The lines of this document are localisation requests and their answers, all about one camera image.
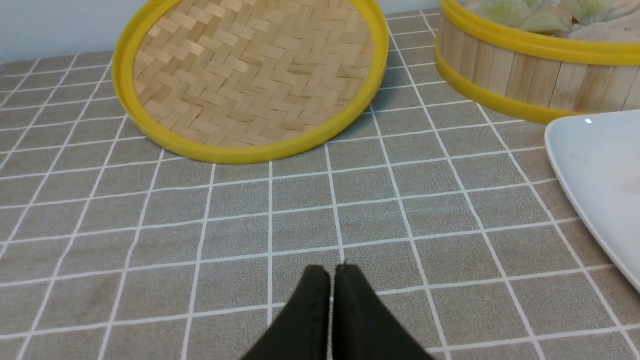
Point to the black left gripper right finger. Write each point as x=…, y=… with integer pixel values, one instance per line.
x=363, y=327

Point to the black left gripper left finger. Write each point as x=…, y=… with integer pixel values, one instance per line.
x=300, y=331

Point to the white rectangular plate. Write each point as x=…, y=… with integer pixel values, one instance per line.
x=596, y=158

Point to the grey checked tablecloth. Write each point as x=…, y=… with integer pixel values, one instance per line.
x=113, y=248

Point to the bamboo steamer basket yellow rim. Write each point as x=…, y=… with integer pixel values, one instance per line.
x=533, y=77

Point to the bamboo steamer lid yellow rim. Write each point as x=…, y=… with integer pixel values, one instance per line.
x=249, y=81

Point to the pale green dumpling in steamer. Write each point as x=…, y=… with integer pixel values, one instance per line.
x=509, y=13
x=548, y=20

